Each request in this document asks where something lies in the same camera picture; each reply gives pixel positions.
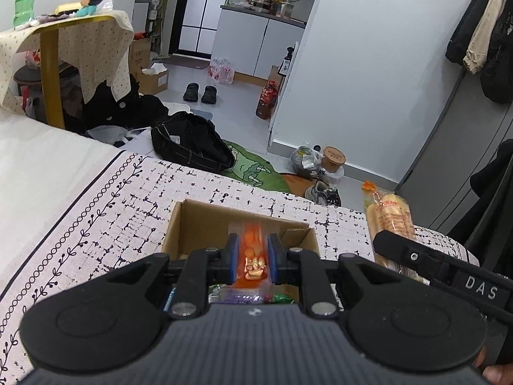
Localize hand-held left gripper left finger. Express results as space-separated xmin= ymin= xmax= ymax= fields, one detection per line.
xmin=86 ymin=233 xmax=241 ymax=321

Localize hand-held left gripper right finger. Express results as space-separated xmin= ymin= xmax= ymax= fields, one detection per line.
xmin=268 ymin=233 xmax=421 ymax=321

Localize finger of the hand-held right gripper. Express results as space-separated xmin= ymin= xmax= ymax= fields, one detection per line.
xmin=373 ymin=229 xmax=455 ymax=285

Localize orange snack packet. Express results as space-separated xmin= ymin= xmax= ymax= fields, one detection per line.
xmin=230 ymin=218 xmax=271 ymax=289

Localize purple snack packet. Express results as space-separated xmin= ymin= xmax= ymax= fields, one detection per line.
xmin=222 ymin=293 xmax=265 ymax=304

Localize clear bread packet orange label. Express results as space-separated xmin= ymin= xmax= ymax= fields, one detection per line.
xmin=362 ymin=180 xmax=417 ymax=279

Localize cardboard box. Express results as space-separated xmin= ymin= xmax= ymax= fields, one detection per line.
xmin=160 ymin=198 xmax=321 ymax=305

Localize person's right hand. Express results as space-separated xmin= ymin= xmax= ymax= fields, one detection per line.
xmin=475 ymin=343 xmax=513 ymax=385

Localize grey sneaker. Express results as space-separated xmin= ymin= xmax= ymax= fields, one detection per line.
xmin=305 ymin=180 xmax=342 ymax=207

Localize black coat on chair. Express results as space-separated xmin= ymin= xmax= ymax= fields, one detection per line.
xmin=447 ymin=138 xmax=513 ymax=273

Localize green floor mat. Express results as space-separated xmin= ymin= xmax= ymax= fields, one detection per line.
xmin=218 ymin=140 xmax=317 ymax=199

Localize clear plastic trash bag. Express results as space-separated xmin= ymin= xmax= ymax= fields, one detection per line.
xmin=289 ymin=144 xmax=323 ymax=179

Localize brown round tub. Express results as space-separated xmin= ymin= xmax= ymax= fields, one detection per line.
xmin=321 ymin=146 xmax=346 ymax=173

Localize black bag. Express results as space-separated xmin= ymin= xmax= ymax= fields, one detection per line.
xmin=150 ymin=111 xmax=237 ymax=173

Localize black and white printed blanket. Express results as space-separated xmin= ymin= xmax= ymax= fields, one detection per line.
xmin=0 ymin=150 xmax=482 ymax=373

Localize grey door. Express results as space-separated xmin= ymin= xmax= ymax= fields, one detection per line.
xmin=395 ymin=48 xmax=513 ymax=217

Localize red oil jug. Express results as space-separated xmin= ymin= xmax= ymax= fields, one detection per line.
xmin=256 ymin=80 xmax=280 ymax=120

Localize brown carton by cabinet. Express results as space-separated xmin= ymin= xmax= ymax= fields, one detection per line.
xmin=266 ymin=65 xmax=285 ymax=93

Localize pink wrapped water bottle pack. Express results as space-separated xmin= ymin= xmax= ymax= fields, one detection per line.
xmin=207 ymin=57 xmax=236 ymax=85

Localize black clothes pile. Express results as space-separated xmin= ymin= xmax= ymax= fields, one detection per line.
xmin=64 ymin=80 xmax=169 ymax=135

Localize floor carton with tissue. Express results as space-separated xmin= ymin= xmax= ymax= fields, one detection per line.
xmin=138 ymin=62 xmax=170 ymax=96

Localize black spray bottle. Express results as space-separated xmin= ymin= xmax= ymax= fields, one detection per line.
xmin=281 ymin=46 xmax=295 ymax=78

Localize dark doormat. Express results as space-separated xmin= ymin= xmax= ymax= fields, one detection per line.
xmin=170 ymin=59 xmax=211 ymax=71

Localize hanging black jackets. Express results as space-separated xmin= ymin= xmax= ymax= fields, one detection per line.
xmin=445 ymin=0 xmax=513 ymax=105

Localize white bed sheet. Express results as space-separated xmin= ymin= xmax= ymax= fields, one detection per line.
xmin=0 ymin=110 xmax=121 ymax=289

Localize white kitchen cabinet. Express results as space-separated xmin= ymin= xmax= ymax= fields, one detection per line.
xmin=210 ymin=6 xmax=307 ymax=83

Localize tall cardboard carton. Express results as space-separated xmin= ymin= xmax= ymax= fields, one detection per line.
xmin=128 ymin=38 xmax=153 ymax=81

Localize hanging beige garment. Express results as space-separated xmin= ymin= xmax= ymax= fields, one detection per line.
xmin=463 ymin=0 xmax=506 ymax=75

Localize yellow table with cloth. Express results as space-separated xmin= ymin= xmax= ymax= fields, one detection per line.
xmin=0 ymin=10 xmax=135 ymax=115

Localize black framed glass door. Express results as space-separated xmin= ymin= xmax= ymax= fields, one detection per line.
xmin=168 ymin=0 xmax=235 ymax=57

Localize yellow wooden table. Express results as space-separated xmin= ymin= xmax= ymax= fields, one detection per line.
xmin=30 ymin=15 xmax=115 ymax=129

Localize round dark stool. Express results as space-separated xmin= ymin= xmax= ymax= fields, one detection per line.
xmin=14 ymin=66 xmax=45 ymax=105

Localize black-haired doll figure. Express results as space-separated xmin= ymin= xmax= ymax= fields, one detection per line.
xmin=76 ymin=0 xmax=105 ymax=17

